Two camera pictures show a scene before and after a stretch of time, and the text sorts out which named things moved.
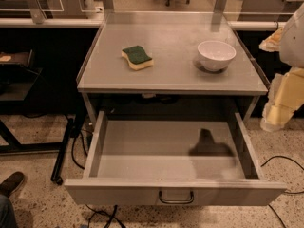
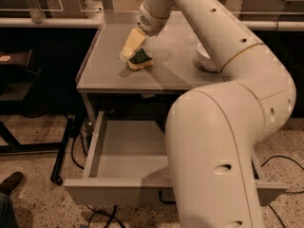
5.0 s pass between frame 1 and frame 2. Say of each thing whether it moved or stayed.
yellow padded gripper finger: moved
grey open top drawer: stayed
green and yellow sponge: stayed
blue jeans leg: stayed
